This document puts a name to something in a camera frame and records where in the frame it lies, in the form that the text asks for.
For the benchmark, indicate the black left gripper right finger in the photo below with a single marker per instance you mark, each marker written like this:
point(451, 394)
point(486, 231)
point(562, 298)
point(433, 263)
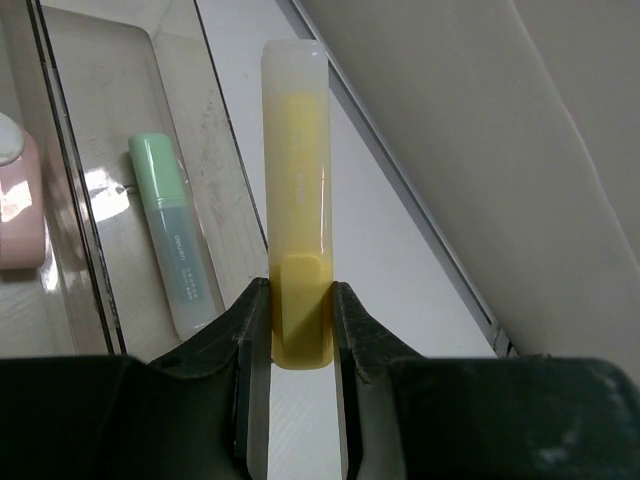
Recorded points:
point(364, 352)

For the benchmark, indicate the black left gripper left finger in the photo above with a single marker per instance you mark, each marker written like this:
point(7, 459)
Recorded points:
point(208, 413)

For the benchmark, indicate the green highlighter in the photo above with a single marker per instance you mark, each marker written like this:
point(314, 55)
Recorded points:
point(173, 232)

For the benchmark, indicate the yellow highlighter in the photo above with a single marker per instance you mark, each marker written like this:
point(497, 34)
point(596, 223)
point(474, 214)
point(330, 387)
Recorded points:
point(297, 156)

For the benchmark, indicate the clear three-compartment organizer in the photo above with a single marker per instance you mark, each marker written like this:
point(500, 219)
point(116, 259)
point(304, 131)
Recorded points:
point(82, 77)

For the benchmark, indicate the aluminium rail right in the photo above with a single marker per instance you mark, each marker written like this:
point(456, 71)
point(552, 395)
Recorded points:
point(449, 263)

